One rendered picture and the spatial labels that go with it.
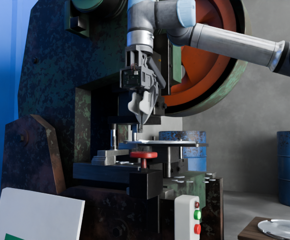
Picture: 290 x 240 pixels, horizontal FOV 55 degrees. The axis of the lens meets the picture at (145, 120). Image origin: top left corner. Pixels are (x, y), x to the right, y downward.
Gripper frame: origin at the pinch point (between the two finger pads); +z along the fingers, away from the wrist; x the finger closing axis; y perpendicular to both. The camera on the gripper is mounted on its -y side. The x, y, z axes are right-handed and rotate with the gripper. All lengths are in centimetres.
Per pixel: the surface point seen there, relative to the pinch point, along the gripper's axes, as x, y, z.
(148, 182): 3.1, 2.7, 17.1
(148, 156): 3.0, 2.6, 10.2
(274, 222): 25, -92, 49
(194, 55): -10, -70, -38
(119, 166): -15.6, -10.5, 15.1
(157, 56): -14.7, -36.8, -30.2
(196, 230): 13.0, -7.6, 31.2
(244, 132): -39, -363, -2
